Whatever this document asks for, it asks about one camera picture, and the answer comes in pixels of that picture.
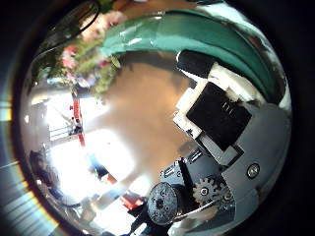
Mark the flower bouquet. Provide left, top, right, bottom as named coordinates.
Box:
left=60, top=10, right=123, bottom=96

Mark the orange sofa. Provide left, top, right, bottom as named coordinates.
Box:
left=107, top=173, right=147, bottom=211

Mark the black cable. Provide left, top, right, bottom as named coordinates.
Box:
left=42, top=0, right=101, bottom=50

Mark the green sofa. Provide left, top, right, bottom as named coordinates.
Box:
left=100, top=9, right=284, bottom=103

